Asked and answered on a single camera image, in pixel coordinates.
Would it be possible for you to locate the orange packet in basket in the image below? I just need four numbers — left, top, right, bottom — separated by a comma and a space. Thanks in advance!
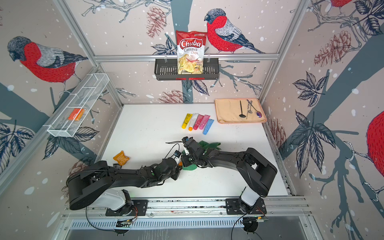
68, 108, 85, 121

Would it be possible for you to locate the black ladle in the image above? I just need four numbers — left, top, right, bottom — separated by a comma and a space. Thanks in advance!
239, 101, 246, 118

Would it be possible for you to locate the green microfibre cloth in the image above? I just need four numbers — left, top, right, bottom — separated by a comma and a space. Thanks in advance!
182, 141, 221, 171

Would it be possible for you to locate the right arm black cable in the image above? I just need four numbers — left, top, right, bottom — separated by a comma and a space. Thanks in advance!
165, 139, 259, 240

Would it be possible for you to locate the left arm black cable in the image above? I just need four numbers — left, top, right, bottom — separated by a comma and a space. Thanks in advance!
85, 142, 182, 234

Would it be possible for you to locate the purple spoon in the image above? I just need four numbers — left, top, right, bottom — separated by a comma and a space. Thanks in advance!
251, 104, 263, 118

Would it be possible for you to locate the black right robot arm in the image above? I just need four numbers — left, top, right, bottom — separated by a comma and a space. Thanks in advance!
182, 137, 278, 208

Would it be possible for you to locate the light blue toothpaste tube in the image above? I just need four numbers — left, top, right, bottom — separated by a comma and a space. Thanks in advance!
203, 119, 214, 135

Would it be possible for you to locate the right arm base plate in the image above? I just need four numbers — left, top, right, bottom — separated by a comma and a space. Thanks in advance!
225, 198, 267, 215

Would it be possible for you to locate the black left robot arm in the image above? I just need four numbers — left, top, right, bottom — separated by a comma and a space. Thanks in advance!
67, 151, 182, 211

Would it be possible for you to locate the beige cloth mat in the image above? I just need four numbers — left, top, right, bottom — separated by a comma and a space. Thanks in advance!
215, 98, 267, 124

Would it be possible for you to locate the orange snack wrapper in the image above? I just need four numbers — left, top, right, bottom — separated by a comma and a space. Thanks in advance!
113, 151, 130, 167

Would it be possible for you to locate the black wall basket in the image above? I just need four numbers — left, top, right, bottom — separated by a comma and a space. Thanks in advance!
155, 58, 220, 81

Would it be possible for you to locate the aluminium front rail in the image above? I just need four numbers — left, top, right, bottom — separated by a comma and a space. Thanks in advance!
60, 196, 313, 220

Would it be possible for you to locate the white wire shelf basket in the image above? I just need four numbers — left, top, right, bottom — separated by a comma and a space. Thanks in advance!
45, 73, 110, 138

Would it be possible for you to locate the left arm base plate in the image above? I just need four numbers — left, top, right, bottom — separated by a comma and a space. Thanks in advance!
106, 200, 149, 217

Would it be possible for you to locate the dark pink toothpaste tube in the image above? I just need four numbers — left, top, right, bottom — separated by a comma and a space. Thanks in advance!
193, 115, 204, 130

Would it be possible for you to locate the red cassava chips bag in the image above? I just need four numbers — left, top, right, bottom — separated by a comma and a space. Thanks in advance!
176, 31, 207, 75

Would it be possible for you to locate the yellow toothpaste tube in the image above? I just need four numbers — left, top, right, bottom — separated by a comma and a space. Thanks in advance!
182, 114, 193, 129

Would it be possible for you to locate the light pink toothpaste tube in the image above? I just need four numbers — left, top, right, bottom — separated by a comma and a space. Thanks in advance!
199, 115, 210, 130

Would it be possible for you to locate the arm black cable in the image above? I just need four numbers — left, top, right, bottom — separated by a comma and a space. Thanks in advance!
85, 142, 182, 234
165, 139, 259, 240

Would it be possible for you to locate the white orange-capped toothpaste tube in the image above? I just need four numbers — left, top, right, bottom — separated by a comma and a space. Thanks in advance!
188, 113, 199, 131

